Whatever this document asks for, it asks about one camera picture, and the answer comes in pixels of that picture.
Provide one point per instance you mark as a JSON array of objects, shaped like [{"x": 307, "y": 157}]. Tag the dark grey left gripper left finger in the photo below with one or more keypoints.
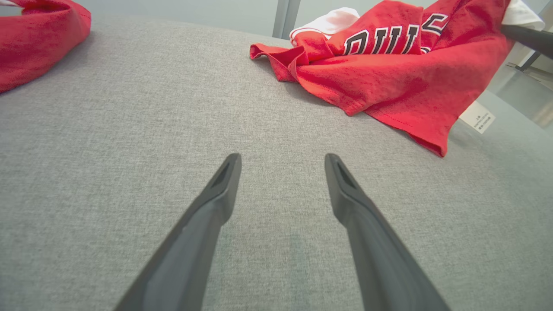
[{"x": 181, "y": 268}]

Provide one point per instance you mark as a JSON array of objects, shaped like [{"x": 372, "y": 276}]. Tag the red shorts with white stripes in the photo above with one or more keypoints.
[{"x": 34, "y": 39}]

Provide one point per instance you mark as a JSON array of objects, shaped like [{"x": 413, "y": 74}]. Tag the red basketball jersey shirt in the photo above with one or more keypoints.
[{"x": 389, "y": 86}]

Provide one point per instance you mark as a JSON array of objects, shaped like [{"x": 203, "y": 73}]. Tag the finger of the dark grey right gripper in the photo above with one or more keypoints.
[{"x": 535, "y": 39}]

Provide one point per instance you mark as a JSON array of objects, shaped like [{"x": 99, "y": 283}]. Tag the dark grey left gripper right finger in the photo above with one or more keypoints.
[{"x": 389, "y": 268}]

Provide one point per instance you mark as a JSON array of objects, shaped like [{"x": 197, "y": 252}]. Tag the grey fabric sofa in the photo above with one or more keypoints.
[{"x": 129, "y": 129}]

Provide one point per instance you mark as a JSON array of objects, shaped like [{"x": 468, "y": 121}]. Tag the black metal stand leg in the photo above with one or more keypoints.
[{"x": 528, "y": 61}]

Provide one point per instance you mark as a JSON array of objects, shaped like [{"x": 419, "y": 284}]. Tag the grey metal wall post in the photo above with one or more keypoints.
[{"x": 286, "y": 17}]

